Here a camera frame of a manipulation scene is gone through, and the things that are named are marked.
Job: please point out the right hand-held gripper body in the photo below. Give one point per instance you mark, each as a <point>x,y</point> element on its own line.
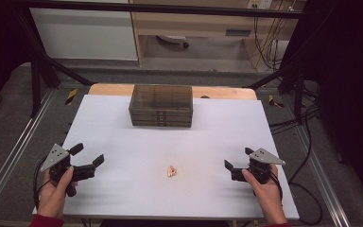
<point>264,156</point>

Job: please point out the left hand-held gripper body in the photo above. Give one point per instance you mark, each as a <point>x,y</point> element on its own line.
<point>56,156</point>

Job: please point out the small orange white trinket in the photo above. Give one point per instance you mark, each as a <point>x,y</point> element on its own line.
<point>171,171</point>

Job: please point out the transparent brown drawer box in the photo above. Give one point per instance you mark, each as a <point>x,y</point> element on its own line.
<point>161,97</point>

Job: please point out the person's right hand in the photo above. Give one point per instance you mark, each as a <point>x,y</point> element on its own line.
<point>269,198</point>

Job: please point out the person's left hand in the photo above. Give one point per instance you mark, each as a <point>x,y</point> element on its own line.
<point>52,198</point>

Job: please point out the yellow black tape strip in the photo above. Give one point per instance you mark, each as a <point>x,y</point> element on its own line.
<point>71,96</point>
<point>275,102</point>

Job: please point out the white table board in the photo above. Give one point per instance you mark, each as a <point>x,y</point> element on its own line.
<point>157,148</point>

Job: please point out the wooden table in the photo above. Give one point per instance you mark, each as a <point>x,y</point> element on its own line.
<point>110,89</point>

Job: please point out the black metal stand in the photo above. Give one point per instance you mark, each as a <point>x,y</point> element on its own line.
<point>297,91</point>
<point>36,82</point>

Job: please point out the white cabinet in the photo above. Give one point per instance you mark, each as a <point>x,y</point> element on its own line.
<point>85,34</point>

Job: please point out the white chair base with caster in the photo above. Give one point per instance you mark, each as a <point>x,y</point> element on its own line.
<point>171,38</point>

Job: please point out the light wooden desk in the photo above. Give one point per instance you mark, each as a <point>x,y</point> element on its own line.
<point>195,23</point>

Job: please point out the black metal crossbar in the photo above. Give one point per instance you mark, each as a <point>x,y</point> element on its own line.
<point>170,8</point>

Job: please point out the aluminium rail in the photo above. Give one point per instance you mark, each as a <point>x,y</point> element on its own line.
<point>324,179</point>
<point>15,148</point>

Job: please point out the white wall socket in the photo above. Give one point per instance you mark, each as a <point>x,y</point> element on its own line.
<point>260,3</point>

